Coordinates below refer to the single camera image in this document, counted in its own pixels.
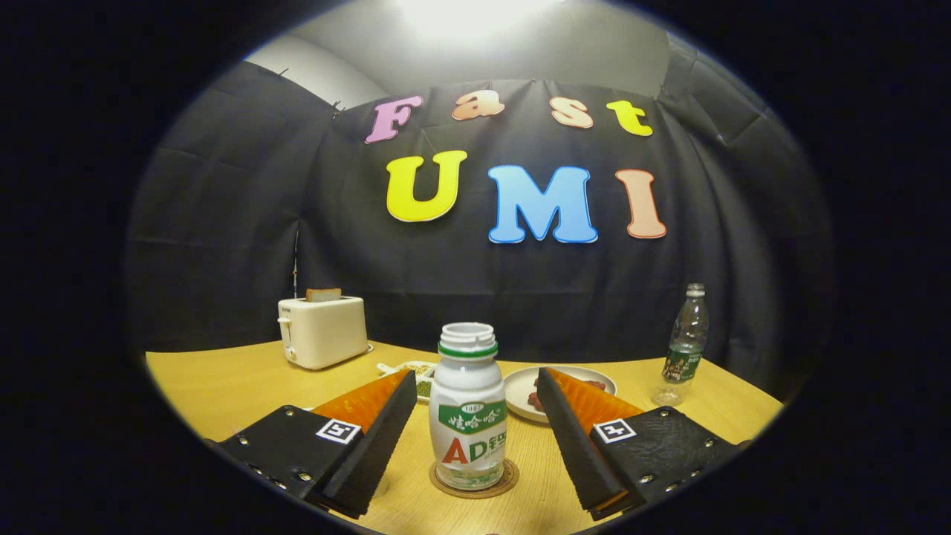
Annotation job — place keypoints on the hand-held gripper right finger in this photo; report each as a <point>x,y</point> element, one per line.
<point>576,453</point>

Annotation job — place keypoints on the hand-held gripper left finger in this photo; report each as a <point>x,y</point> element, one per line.
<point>375,453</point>

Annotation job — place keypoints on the round cork coaster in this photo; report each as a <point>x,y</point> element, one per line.
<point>475,494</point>

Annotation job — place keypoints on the white juice bottle green label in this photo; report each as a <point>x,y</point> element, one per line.
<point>468,394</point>

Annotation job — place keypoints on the clear plastic water bottle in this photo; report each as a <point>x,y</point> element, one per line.
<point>685,349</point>

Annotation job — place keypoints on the red meat slices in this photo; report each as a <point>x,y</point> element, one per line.
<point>533,402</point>

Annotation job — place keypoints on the small white snack dish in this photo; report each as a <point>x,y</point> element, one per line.
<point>423,388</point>

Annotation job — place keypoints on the white round plate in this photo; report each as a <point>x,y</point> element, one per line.
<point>520,390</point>

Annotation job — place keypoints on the cream toaster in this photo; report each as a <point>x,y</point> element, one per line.
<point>327,331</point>

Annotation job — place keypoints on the wooden table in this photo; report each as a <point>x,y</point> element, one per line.
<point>223,386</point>

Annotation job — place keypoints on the bread slice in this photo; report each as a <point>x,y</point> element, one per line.
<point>323,295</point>

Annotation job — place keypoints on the black backdrop cloth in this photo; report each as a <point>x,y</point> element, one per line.
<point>223,223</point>

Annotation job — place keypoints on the ceiling light panel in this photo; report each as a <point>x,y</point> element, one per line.
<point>468,15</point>

